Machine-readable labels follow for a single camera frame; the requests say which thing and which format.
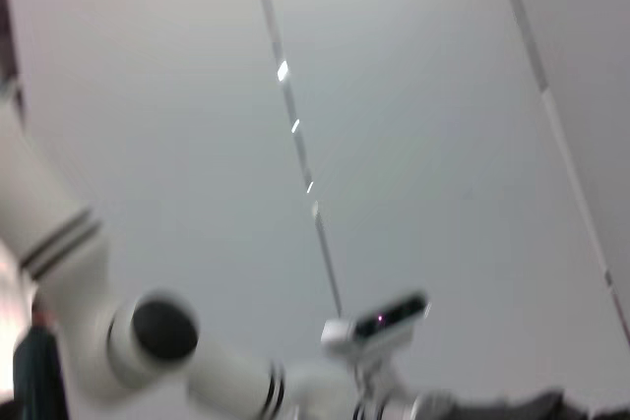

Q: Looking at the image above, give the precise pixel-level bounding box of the grey ceiling rail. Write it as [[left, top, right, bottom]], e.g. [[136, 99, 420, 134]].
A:
[[491, 0, 630, 350]]

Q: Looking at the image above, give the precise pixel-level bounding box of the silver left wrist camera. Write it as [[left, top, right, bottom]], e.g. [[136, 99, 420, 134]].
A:
[[319, 289, 432, 358]]

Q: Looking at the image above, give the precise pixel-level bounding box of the ceiling light track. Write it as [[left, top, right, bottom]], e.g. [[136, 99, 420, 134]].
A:
[[248, 0, 346, 319]]

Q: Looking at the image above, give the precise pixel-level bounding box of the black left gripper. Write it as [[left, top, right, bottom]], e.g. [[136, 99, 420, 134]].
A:
[[445, 388, 575, 420]]

